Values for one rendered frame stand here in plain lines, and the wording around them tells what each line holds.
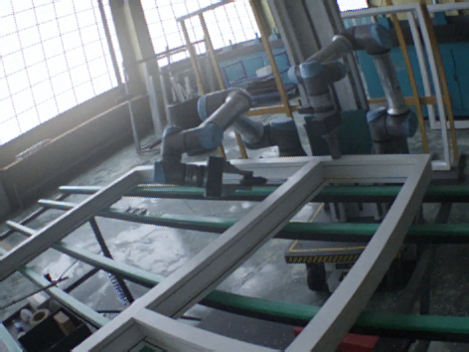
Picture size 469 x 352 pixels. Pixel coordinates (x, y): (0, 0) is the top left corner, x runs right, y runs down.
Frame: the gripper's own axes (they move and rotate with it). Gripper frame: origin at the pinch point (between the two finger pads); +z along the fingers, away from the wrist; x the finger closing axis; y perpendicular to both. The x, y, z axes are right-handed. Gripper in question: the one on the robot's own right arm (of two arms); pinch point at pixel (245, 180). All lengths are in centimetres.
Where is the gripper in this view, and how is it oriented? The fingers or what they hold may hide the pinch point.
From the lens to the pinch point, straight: 147.6
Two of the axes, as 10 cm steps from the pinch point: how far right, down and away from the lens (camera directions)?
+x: 0.7, -9.9, 1.0
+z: 9.7, 0.9, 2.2
